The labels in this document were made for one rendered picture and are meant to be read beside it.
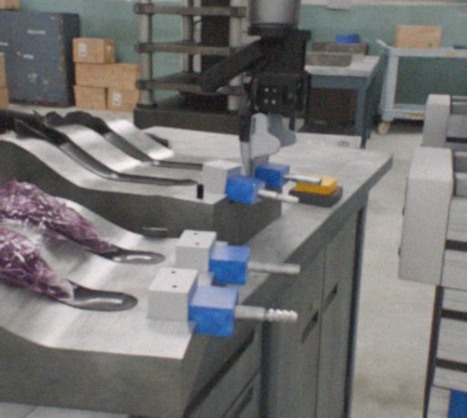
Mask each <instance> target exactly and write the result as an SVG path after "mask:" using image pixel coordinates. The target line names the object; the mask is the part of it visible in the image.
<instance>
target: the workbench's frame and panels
mask: <svg viewBox="0 0 467 418"><path fill-rule="evenodd" d="M392 158H394V156H392V157H391V158H390V159H389V160H388V161H387V162H386V164H385V165H383V166H382V167H381V168H380V169H379V170H378V171H377V172H375V173H373V174H372V176H371V177H370V178H369V179H368V180H367V181H366V182H365V183H363V184H362V185H361V186H360V187H359V189H358V190H357V191H356V192H355V193H354V194H352V195H351V196H350V197H349V198H348V199H347V200H346V202H345V203H344V204H343V205H341V206H340V207H339V208H338V209H337V210H336V211H335V212H334V213H333V214H332V216H331V217H330V218H328V219H327V220H326V221H325V222H324V223H323V224H322V225H321V226H319V227H318V229H317V230H316V231H315V232H314V233H313V234H312V235H311V236H310V237H308V239H307V240H306V241H305V242H303V244H302V245H301V246H300V247H299V248H298V249H297V250H296V251H295V252H294V253H293V254H292V255H291V256H289V258H288V259H287V260H286V261H285V262H284V264H297V265H299V276H290V275H278V274H272V275H271V276H269V277H268V278H267V279H266V280H265V281H264V283H263V284H261V285H260V286H259V287H258V288H257V289H256V290H255V291H254V292H253V293H252V295H251V296H250V297H249V298H247V299H246V300H245V301H244V302H243V303H242V304H241V305H243V307H255V308H265V310H270V309H273V310H275V311H277V310H280V311H284V310H286V311H288V312H291V310H292V311H294V312H295V313H296V316H297V321H296V322H293V324H292V323H290V321H287V322H283V321H282V320H281V321H278V322H276V320H273V321H269V319H266V320H265V321H256V320H245V319H238V320H237V321H236V325H235V330H234V333H233V335H232V337H219V335H210V338H208V340H207V343H206V347H205V350H204V353H203V356H202V361H201V365H200V368H199V370H197V373H196V376H195V379H194V383H193V386H192V391H191V394H190V397H189V400H188V401H187V403H186V407H185V410H184V413H183V417H182V418H351V413H352V402H353V391H354V382H353V378H355V375H354V367H355V356H356V344H357V333H358V312H359V300H360V289H361V278H362V267H363V256H364V245H365V233H366V222H367V210H368V193H369V191H370V190H371V189H372V187H373V186H375V185H376V184H377V183H378V182H379V180H380V179H381V178H382V177H383V176H385V174H386V173H387V172H388V171H389V170H390V169H391V168H392Z"/></svg>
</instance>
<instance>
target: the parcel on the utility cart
mask: <svg viewBox="0 0 467 418"><path fill-rule="evenodd" d="M440 41H441V26H396V29H395V45H394V48H413V49H440Z"/></svg>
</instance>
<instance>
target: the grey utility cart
mask: <svg viewBox="0 0 467 418"><path fill-rule="evenodd" d="M376 42H377V43H378V44H379V45H380V46H381V47H384V48H385V49H384V52H383V53H385V54H386V58H384V69H383V80H382V91H381V104H378V114H379V117H377V118H376V119H374V120H373V124H374V127H375V128H377V132H378V133H379V134H385V133H387V131H388V129H389V126H388V125H389V124H390V122H391V121H393V119H404V120H422V119H423V118H424V112H425V105H411V104H393V102H394V91H395V81H396V77H397V70H398V60H399V58H401V59H403V58H415V59H438V60H441V59H443V60H450V59H459V60H460V59H467V49H453V47H440V49H413V48H394V47H388V46H387V45H385V44H384V43H383V42H381V41H379V40H378V39H377V41H376Z"/></svg>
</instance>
